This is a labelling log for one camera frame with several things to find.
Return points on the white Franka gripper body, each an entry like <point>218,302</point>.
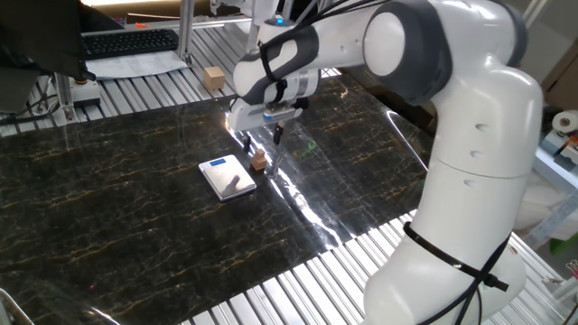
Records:
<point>246,118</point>

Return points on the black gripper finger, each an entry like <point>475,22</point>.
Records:
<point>247,143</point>
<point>279,134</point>

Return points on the small stepped wooden block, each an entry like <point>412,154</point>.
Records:
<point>258,160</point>

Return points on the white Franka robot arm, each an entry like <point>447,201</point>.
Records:
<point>483,135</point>

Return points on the silver digital pocket scale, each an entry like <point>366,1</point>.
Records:
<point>226,178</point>

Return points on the silver flange mounting plate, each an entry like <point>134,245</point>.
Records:
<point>280,114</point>

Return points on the light wooden cube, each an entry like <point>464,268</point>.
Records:
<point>214,77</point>

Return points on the white paper sheet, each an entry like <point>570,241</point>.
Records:
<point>135,65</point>

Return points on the orange marker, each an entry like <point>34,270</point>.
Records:
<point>142,25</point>

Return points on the black computer keyboard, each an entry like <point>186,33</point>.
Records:
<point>128,43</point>

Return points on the white emergency stop box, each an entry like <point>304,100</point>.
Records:
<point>88,95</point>

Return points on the black marble pattern mat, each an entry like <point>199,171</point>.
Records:
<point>113,234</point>

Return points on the black monitor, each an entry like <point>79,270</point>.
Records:
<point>40,31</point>

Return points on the dark grey box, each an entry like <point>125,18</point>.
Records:
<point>18,90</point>

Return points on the white plastic bag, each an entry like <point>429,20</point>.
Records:
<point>537,203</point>

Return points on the grey blue block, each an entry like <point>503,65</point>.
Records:
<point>552,141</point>

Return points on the white paper roll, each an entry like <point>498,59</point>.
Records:
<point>566,122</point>

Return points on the brown cardboard sheet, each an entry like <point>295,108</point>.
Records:
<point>564,86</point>

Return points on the green plastic piece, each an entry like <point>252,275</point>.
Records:
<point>566,244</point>

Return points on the metal binder clip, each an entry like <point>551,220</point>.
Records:
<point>573,267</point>

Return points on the aluminium frame post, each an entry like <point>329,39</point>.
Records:
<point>66,97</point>
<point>185,27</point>

